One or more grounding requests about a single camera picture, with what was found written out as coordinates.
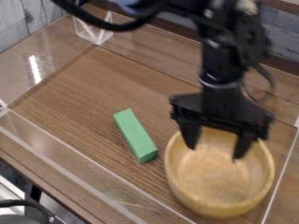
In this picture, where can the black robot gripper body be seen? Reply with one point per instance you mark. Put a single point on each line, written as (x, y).
(223, 109)

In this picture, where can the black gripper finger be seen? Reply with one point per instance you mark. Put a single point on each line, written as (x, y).
(246, 138)
(191, 132)

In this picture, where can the wooden bowl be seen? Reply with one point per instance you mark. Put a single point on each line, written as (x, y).
(214, 184)

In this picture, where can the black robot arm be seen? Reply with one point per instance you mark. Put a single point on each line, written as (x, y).
(234, 46)

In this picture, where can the green foam block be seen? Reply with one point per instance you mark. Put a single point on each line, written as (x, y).
(138, 139)

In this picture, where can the clear acrylic tray walls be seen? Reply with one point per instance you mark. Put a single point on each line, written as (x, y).
(63, 86)

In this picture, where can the clear acrylic corner bracket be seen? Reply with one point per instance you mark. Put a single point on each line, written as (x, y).
(95, 35)

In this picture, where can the black table leg bracket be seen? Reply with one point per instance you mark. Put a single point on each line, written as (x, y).
(39, 212)

